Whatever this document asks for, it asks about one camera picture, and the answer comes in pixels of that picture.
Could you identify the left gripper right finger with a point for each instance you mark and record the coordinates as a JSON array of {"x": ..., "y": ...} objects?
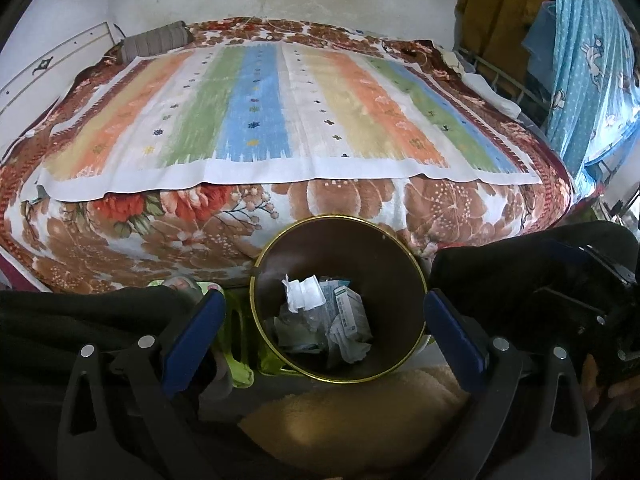
[{"x": 461, "y": 341}]

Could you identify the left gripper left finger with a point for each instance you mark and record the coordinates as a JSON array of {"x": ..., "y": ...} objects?
[{"x": 187, "y": 339}]

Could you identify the clear plastic bag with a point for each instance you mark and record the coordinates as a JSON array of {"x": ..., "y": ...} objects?
[{"x": 302, "y": 332}]

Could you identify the white printed medicine box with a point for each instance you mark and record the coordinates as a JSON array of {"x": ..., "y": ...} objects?
[{"x": 351, "y": 320}]

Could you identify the white plastic bag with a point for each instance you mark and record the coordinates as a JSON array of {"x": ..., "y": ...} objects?
[{"x": 303, "y": 295}]

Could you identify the green slipper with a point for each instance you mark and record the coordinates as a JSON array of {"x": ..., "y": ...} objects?
[{"x": 238, "y": 340}]

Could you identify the floral brown blanket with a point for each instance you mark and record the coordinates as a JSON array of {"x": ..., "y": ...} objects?
[{"x": 216, "y": 232}]

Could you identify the dark bin with gold rim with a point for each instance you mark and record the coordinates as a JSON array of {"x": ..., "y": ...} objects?
[{"x": 344, "y": 251}]

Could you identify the blue patterned curtain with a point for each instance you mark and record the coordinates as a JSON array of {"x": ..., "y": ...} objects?
[{"x": 581, "y": 52}]

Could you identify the striped colourful mat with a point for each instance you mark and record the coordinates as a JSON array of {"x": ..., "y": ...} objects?
[{"x": 272, "y": 112}]

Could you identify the mustard brown hanging garment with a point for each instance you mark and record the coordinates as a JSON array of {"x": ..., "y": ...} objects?
[{"x": 494, "y": 30}]

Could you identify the white bed headboard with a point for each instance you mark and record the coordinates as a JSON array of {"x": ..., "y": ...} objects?
[{"x": 25, "y": 97}]

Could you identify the grey striped pillow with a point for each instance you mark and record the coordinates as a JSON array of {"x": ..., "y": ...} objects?
[{"x": 156, "y": 41}]

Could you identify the metal bed rail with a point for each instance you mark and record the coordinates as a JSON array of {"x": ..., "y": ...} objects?
[{"x": 534, "y": 107}]

